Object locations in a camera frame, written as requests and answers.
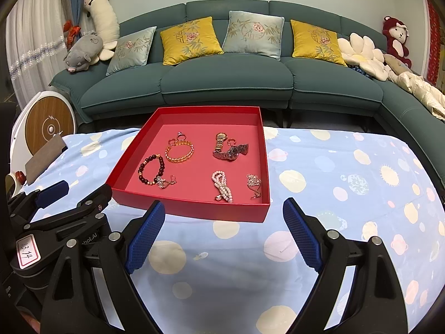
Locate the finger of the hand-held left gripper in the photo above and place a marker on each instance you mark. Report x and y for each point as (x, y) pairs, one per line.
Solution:
(52, 192)
(94, 203)

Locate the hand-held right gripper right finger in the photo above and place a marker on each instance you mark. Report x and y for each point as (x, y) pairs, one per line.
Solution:
(302, 236)

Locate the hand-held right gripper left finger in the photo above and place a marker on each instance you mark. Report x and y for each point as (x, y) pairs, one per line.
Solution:
(146, 236)

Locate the red shallow box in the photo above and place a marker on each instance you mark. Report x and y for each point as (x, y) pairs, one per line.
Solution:
(194, 208)

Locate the gold wristwatch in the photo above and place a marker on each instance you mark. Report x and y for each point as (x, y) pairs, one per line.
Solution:
(219, 142)

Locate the brown board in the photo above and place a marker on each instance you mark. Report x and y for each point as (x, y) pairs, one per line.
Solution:
(43, 160)

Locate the light blue planet-print tablecloth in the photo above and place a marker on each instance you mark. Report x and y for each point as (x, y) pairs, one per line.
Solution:
(243, 268)

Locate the white round appliance wooden disc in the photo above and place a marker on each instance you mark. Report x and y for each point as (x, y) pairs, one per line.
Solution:
(45, 111)

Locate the dark metal wristwatch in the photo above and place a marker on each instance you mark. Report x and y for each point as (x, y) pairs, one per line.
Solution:
(233, 152)

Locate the grey pig plush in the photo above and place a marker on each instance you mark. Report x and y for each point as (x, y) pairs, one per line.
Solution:
(85, 50)

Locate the grey-blue embroidered pillow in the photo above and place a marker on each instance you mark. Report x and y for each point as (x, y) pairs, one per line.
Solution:
(132, 50)
(252, 33)

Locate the white sheer curtain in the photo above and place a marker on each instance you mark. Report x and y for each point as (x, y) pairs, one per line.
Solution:
(34, 34)

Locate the red curtain tie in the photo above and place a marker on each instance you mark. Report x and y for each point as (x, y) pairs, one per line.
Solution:
(71, 31)

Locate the teal sofa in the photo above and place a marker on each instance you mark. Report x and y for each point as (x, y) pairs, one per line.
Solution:
(226, 80)

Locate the blue patterned cloth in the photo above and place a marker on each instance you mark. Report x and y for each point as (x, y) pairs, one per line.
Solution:
(361, 70)

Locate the white cow plush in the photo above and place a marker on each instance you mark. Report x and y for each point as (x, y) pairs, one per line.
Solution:
(102, 17)

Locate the cream quilted blanket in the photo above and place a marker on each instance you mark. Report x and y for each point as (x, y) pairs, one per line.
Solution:
(424, 94)

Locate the yellow embroidered pillow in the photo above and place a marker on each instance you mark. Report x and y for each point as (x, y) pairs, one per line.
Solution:
(189, 40)
(313, 43)

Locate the white flower cushion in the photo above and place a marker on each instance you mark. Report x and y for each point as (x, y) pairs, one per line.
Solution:
(361, 52)

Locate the beige cushion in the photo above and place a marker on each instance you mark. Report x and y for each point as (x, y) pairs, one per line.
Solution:
(394, 63)

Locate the red monkey plush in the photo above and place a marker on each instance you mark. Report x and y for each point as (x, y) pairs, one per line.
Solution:
(396, 45)

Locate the red-bordered wall hanging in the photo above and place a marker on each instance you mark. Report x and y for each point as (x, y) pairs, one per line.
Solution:
(436, 48)

